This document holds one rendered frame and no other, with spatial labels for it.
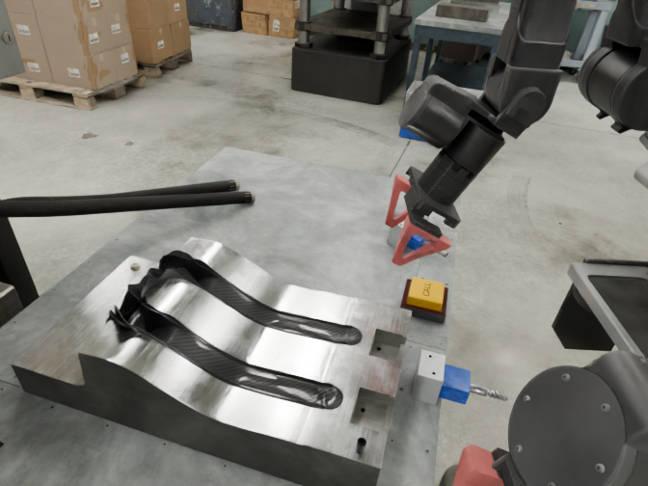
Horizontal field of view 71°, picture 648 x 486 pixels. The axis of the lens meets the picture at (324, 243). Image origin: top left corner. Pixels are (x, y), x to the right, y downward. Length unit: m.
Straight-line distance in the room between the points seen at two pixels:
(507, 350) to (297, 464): 1.53
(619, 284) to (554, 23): 0.30
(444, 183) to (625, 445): 0.44
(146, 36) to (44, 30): 0.99
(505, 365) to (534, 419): 1.73
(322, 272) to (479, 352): 1.18
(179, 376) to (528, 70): 0.53
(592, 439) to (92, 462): 0.58
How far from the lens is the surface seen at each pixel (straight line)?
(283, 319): 0.69
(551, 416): 0.24
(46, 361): 0.73
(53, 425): 0.74
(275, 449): 0.58
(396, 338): 0.68
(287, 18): 7.14
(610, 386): 0.22
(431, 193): 0.61
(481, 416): 1.78
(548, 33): 0.57
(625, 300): 0.62
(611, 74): 0.63
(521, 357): 2.03
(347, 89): 4.56
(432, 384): 0.69
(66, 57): 4.40
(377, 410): 0.62
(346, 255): 0.95
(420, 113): 0.56
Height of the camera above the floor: 1.36
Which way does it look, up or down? 35 degrees down
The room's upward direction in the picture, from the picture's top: 4 degrees clockwise
